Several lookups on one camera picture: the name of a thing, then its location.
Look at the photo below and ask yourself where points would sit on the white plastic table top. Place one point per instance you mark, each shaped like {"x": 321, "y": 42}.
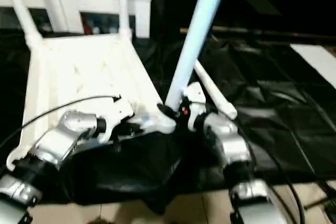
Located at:
{"x": 78, "y": 64}

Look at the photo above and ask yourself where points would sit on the white plastic table leg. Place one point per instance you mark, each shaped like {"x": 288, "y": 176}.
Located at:
{"x": 215, "y": 87}
{"x": 21, "y": 6}
{"x": 199, "y": 24}
{"x": 123, "y": 3}

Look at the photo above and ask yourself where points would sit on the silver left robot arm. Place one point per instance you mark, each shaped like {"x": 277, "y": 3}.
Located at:
{"x": 65, "y": 132}

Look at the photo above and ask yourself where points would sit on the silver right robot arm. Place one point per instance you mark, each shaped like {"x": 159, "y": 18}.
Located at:
{"x": 231, "y": 134}

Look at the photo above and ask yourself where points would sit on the small gold tag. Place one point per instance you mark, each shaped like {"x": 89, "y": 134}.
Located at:
{"x": 183, "y": 30}

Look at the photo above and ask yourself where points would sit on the black mat cloth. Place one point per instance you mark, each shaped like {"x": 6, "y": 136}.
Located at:
{"x": 275, "y": 103}

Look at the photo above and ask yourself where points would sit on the white cup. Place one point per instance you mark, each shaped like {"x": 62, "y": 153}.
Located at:
{"x": 95, "y": 29}

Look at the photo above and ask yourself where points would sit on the red carton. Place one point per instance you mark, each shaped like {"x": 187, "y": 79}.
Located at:
{"x": 86, "y": 24}

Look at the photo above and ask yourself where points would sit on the white flat board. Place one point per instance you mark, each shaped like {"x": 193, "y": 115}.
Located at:
{"x": 317, "y": 58}

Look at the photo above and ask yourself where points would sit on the black tripod leg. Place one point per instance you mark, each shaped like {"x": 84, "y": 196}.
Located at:
{"x": 317, "y": 203}

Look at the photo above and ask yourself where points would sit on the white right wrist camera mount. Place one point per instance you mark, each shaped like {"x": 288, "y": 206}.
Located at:
{"x": 195, "y": 95}

